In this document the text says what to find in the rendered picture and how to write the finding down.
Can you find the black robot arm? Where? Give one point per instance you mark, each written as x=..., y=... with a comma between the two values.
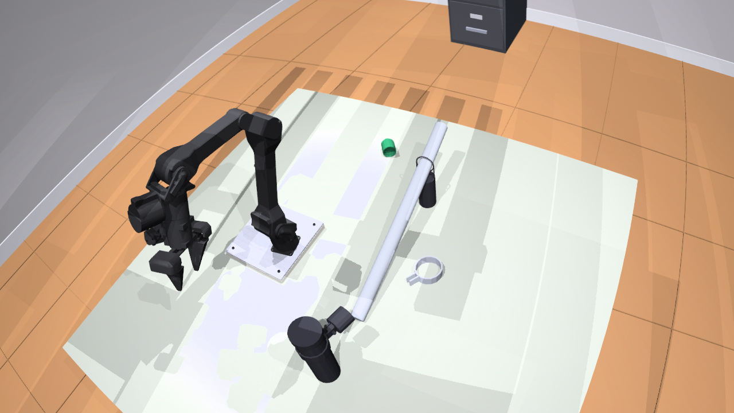
x=177, y=166

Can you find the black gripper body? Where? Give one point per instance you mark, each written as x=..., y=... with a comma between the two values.
x=181, y=234

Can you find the green cylinder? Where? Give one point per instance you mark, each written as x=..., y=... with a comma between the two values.
x=388, y=147

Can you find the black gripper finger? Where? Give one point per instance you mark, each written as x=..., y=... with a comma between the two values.
x=177, y=279
x=196, y=251

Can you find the grey metal ring with tab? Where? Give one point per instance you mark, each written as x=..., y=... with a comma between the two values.
x=414, y=278

